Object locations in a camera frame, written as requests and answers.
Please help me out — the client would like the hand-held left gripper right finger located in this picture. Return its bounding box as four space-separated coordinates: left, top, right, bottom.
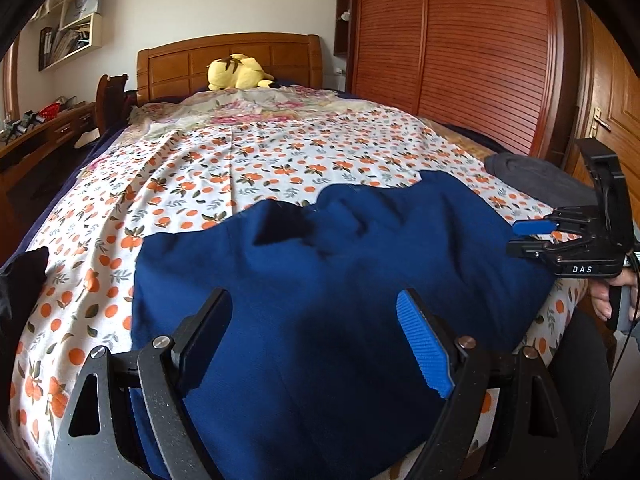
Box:
395 287 586 480

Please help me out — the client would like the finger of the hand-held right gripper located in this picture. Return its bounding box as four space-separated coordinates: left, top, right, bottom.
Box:
512 207 597 237
506 239 568 262

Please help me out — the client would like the brass door handle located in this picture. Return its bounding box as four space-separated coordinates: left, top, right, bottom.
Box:
590 107 612 136

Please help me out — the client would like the wooden door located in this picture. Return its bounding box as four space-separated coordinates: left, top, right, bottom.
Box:
565 0 640 201

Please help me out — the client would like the person's right hand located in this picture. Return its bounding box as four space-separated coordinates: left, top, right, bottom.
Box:
591 270 640 322

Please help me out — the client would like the yellow plush toy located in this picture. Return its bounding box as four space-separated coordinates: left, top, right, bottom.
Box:
207 53 276 92

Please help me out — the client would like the black cloth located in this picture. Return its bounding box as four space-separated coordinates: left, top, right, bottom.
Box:
0 247 51 356

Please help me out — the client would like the grey garment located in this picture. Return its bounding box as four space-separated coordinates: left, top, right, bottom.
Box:
484 152 601 208

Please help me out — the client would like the bed with floral sheet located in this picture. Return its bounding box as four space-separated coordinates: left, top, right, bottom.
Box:
10 97 586 480

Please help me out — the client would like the wooden chair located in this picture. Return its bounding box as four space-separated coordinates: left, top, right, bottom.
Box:
95 74 132 136

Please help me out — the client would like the wooden headboard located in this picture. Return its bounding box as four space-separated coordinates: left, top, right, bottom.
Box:
136 32 322 103

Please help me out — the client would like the white wall shelf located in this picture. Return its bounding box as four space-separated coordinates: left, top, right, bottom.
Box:
30 0 111 72

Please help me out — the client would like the pink floral blanket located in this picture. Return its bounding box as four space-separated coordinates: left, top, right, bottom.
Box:
82 85 381 176

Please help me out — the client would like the wooden louvred wardrobe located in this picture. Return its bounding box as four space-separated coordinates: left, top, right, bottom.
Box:
332 0 581 161

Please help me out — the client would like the blue blazer jacket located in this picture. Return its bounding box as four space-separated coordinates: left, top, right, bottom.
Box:
129 170 561 480

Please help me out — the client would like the person's dark trouser leg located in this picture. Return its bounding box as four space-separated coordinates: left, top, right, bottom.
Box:
547 305 640 480

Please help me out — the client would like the black cable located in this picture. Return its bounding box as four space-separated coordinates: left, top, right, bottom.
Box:
597 250 640 461

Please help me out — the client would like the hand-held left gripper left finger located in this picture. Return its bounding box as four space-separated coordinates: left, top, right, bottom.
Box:
50 287 233 480

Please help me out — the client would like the wooden desk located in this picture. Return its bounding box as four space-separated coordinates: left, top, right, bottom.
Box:
0 101 98 261

